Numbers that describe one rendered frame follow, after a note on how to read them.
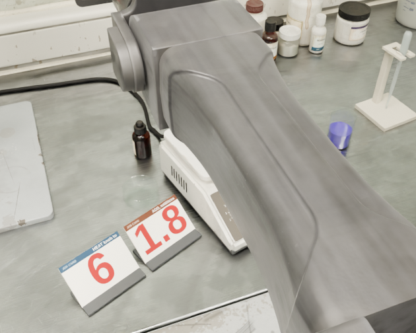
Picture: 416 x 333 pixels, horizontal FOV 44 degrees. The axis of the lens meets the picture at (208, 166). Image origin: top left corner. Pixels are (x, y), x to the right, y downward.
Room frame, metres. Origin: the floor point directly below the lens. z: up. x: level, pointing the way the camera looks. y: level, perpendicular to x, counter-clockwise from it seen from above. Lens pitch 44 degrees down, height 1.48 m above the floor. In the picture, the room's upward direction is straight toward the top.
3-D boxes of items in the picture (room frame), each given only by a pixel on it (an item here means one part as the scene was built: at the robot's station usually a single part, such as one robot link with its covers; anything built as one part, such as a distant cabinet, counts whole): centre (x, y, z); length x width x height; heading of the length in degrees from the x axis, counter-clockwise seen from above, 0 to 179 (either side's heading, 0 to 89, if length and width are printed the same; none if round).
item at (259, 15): (0.98, -0.10, 0.95); 0.06 x 0.06 x 0.10
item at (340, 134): (0.66, -0.22, 0.93); 0.04 x 0.04 x 0.06
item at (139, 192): (0.54, 0.10, 0.91); 0.06 x 0.06 x 0.02
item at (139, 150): (0.64, 0.11, 0.94); 0.03 x 0.03 x 0.07
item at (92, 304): (0.38, 0.14, 0.92); 0.09 x 0.06 x 0.04; 132
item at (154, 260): (0.45, 0.06, 0.92); 0.09 x 0.06 x 0.04; 132
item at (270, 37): (0.93, -0.12, 0.94); 0.04 x 0.04 x 0.09
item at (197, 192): (0.55, -0.03, 0.94); 0.22 x 0.13 x 0.08; 33
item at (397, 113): (0.75, -0.33, 0.96); 0.08 x 0.08 x 0.13; 28
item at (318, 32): (0.96, -0.23, 0.94); 0.03 x 0.03 x 0.08
